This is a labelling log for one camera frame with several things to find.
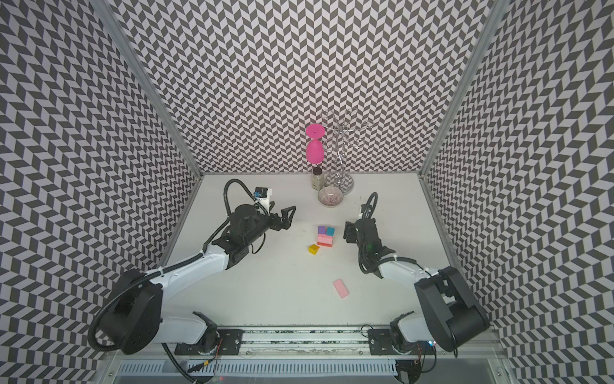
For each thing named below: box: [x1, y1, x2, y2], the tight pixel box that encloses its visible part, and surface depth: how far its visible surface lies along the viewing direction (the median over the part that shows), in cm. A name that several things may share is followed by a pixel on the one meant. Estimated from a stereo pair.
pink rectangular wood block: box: [316, 233, 334, 245], surface depth 95 cm
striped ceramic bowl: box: [317, 185, 344, 208], surface depth 109 cm
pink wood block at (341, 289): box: [333, 278, 350, 299], surface depth 86 cm
